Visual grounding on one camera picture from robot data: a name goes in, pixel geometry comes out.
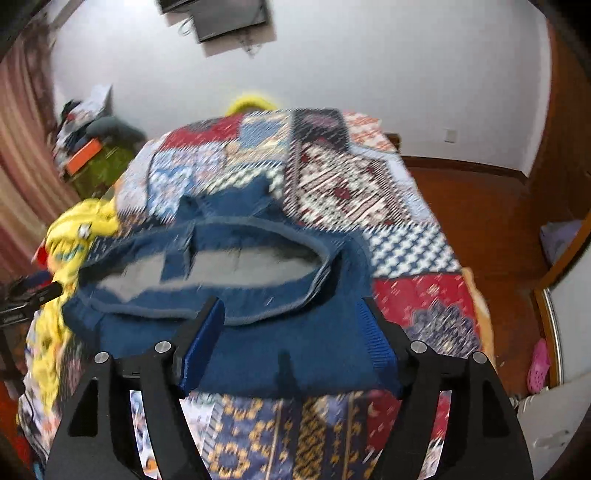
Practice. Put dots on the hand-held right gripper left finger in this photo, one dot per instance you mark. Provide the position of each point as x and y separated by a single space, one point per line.
198 353

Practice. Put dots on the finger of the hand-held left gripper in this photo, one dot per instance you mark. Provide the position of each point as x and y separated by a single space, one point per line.
46 291

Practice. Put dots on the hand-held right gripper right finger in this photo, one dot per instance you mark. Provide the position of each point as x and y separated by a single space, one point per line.
376 339

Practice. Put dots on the blue denim jacket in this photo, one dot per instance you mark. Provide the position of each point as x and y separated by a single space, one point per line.
258 341

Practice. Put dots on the yellow cartoon blanket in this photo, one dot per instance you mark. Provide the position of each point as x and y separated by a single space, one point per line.
78 235

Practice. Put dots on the striped brown curtain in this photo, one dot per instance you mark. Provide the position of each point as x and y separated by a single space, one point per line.
23 184

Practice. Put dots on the green patterned cloth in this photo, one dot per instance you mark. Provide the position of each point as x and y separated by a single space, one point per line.
104 170

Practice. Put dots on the orange box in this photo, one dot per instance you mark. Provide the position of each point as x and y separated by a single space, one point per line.
83 156

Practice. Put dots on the patchwork printed blanket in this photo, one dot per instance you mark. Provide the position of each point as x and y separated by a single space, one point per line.
351 194

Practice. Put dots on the pink clog shoe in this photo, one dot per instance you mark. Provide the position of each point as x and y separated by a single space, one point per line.
539 367

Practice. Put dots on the grey cushion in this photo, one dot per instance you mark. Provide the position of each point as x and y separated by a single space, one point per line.
115 130

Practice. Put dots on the pile of clutter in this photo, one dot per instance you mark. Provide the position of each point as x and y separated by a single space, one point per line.
81 115

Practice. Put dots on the white appliance with stickers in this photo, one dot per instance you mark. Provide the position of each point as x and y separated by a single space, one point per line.
545 429

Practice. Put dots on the white wardrobe door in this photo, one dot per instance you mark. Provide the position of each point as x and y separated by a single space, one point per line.
570 332

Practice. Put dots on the pale purple bag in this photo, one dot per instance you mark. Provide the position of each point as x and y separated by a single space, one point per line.
559 240

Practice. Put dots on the yellow plastic object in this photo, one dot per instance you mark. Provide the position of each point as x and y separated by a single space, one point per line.
251 102

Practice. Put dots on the wooden door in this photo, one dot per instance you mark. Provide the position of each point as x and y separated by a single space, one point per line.
558 138

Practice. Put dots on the wooden bed frame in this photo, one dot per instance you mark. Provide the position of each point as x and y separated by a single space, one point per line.
392 142

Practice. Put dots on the white wall socket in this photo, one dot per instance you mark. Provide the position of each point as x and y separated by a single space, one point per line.
450 135

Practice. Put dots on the black wall television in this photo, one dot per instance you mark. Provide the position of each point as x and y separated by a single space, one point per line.
173 4

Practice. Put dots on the small black wall monitor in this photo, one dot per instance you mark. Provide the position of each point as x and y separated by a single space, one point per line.
231 18

